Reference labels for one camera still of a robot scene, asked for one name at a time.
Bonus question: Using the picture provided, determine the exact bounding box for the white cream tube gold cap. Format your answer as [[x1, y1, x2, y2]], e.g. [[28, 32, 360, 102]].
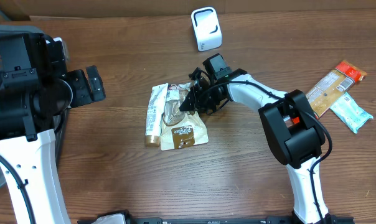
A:
[[145, 83, 169, 147]]

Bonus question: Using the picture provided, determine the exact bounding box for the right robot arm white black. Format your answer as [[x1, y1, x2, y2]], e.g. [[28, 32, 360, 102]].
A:
[[179, 54, 332, 223]]

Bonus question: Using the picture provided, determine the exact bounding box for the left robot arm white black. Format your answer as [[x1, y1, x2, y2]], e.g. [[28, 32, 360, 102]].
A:
[[0, 32, 106, 223]]

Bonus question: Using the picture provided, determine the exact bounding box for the teal wet wipes pack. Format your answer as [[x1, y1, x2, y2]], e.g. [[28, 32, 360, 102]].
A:
[[330, 92, 374, 134]]

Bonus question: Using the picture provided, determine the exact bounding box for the orange spaghetti pack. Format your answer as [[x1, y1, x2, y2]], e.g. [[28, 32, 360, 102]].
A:
[[306, 60, 367, 119]]

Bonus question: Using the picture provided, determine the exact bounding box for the white barcode scanner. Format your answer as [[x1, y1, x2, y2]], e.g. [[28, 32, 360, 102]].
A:
[[190, 6, 222, 52]]

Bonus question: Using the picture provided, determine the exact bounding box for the beige paper pouch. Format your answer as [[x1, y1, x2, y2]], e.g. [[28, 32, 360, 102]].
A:
[[160, 83, 209, 151]]

